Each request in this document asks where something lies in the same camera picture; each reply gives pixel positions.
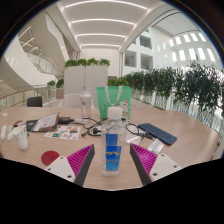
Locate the long row of green plants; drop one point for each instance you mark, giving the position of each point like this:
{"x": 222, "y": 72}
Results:
{"x": 173, "y": 83}

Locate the white paper card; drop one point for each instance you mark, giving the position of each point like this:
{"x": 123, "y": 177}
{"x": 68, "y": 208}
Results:
{"x": 134, "y": 139}

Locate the black office chair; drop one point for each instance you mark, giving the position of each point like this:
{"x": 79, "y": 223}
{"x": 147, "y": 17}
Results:
{"x": 34, "y": 101}

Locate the glass railing with wood handrail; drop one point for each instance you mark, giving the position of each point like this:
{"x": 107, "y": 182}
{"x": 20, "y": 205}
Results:
{"x": 16, "y": 96}

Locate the flat round red coaster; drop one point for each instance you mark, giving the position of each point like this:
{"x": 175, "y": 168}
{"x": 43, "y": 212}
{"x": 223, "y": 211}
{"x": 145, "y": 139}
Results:
{"x": 49, "y": 157}

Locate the printed booklet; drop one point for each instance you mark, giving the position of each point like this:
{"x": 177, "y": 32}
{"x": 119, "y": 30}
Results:
{"x": 46, "y": 121}

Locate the green tote bag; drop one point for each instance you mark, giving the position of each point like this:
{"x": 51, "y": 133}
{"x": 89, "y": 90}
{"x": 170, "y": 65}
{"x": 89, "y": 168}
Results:
{"x": 110, "y": 98}

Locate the small black box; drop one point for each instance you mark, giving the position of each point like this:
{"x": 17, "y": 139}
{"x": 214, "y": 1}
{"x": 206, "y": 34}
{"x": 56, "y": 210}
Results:
{"x": 64, "y": 120}

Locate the clear water bottle blue label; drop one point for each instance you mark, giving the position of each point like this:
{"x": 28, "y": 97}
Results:
{"x": 113, "y": 146}

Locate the green shrubs with brown table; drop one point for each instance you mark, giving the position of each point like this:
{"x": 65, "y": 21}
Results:
{"x": 116, "y": 81}

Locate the white plastic packet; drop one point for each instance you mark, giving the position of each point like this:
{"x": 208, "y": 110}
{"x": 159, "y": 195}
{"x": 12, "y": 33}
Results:
{"x": 156, "y": 145}

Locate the white mug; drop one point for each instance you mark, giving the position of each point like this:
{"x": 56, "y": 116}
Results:
{"x": 21, "y": 137}

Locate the white cabinet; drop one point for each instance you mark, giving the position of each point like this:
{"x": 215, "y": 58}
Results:
{"x": 85, "y": 80}

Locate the white charger adapter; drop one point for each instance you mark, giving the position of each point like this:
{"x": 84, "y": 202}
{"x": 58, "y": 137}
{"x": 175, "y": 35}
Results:
{"x": 80, "y": 121}

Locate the white power strip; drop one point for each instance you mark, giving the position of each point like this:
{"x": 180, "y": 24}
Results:
{"x": 3, "y": 132}

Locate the clear shaker bottle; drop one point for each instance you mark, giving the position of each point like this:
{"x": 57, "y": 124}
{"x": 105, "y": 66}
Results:
{"x": 85, "y": 103}

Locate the leafy green planter row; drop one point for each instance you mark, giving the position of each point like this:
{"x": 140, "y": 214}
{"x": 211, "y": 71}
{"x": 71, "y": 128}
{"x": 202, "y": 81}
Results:
{"x": 86, "y": 62}

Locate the small red black case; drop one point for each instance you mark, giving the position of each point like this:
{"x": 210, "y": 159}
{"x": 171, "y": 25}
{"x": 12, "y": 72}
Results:
{"x": 17, "y": 123}

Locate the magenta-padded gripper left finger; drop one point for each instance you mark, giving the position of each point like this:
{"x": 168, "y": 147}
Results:
{"x": 78, "y": 161}

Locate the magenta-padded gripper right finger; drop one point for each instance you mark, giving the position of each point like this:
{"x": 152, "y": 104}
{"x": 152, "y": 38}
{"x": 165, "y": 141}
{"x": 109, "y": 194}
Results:
{"x": 146, "y": 160}

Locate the dark blue keyboard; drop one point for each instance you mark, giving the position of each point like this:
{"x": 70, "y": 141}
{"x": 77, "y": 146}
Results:
{"x": 157, "y": 133}

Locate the colourful sticker sheet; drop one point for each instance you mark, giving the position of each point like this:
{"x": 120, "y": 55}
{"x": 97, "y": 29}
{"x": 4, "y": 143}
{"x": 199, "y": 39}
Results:
{"x": 63, "y": 132}

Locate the ceiling light strips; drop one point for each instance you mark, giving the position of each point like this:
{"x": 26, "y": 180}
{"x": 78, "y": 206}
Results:
{"x": 103, "y": 23}

